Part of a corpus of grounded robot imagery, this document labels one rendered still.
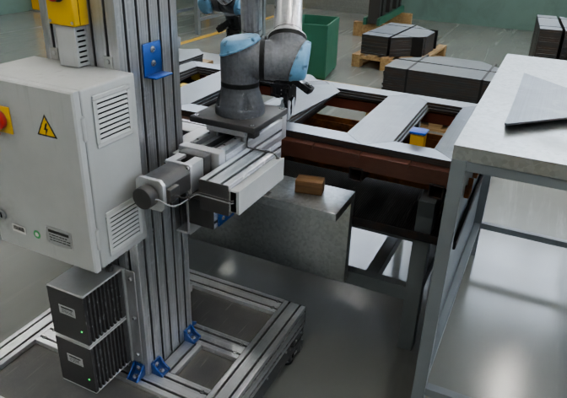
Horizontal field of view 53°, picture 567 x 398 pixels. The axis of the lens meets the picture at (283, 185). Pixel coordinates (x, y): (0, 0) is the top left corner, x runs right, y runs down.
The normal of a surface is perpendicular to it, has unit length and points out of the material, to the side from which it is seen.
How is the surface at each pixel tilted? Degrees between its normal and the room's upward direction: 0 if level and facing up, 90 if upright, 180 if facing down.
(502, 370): 0
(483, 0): 90
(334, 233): 90
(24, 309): 0
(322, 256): 90
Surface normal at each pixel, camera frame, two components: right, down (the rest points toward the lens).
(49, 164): -0.43, 0.39
